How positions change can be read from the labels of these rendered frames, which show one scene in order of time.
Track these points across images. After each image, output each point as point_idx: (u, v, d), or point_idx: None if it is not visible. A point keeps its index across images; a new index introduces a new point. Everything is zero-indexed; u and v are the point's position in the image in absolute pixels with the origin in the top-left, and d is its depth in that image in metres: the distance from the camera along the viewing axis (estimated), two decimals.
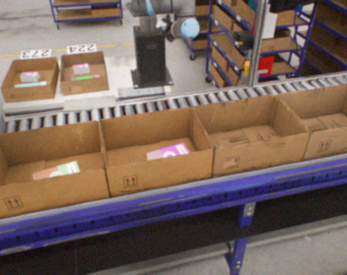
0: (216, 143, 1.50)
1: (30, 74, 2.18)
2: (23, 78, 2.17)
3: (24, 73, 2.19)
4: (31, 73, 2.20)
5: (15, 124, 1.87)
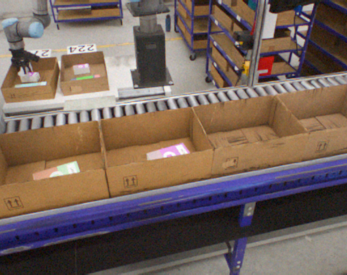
0: (215, 143, 1.50)
1: (30, 74, 2.18)
2: (23, 78, 2.17)
3: None
4: (31, 73, 2.20)
5: (15, 124, 1.87)
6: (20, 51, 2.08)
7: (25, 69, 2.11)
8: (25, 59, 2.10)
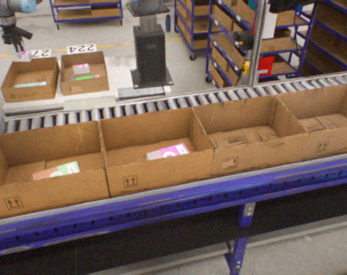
0: (215, 143, 1.50)
1: (23, 53, 2.09)
2: (15, 57, 2.08)
3: None
4: (23, 51, 2.11)
5: (15, 124, 1.87)
6: (12, 27, 1.98)
7: (17, 47, 2.02)
8: (17, 36, 2.01)
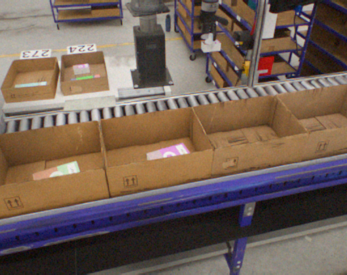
0: (215, 143, 1.50)
1: None
2: (207, 48, 1.92)
3: None
4: None
5: (15, 124, 1.87)
6: (213, 14, 1.83)
7: (216, 35, 1.86)
8: (215, 23, 1.86)
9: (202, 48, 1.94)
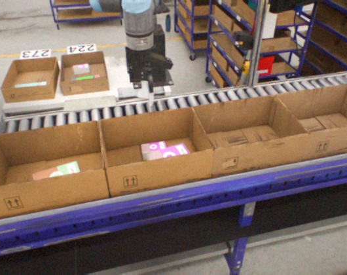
0: (215, 143, 1.50)
1: (156, 146, 1.41)
2: (146, 155, 1.40)
3: (146, 146, 1.41)
4: (155, 143, 1.43)
5: (15, 124, 1.87)
6: (145, 53, 1.14)
7: None
8: (150, 66, 1.17)
9: (142, 154, 1.43)
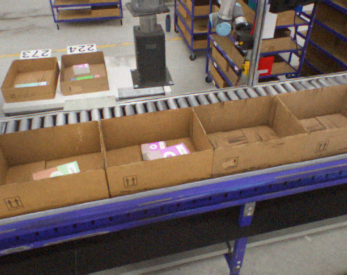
0: (215, 143, 1.50)
1: (156, 146, 1.41)
2: (146, 155, 1.40)
3: (146, 146, 1.41)
4: (155, 143, 1.43)
5: (15, 124, 1.87)
6: (241, 28, 2.16)
7: None
8: None
9: (142, 154, 1.43)
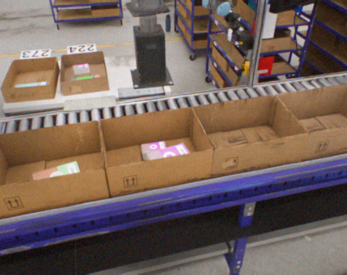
0: (215, 143, 1.50)
1: (156, 146, 1.41)
2: (146, 155, 1.40)
3: (146, 146, 1.41)
4: (155, 143, 1.43)
5: (15, 124, 1.87)
6: (229, 18, 2.31)
7: (227, 29, 2.26)
8: (231, 22, 2.28)
9: (142, 154, 1.43)
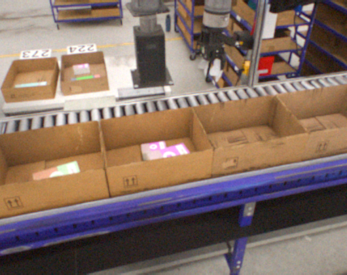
0: (215, 143, 1.50)
1: (156, 146, 1.41)
2: (146, 155, 1.40)
3: (146, 146, 1.41)
4: (155, 143, 1.43)
5: (15, 124, 1.87)
6: (219, 31, 1.21)
7: (225, 61, 1.26)
8: (221, 44, 1.25)
9: (142, 154, 1.43)
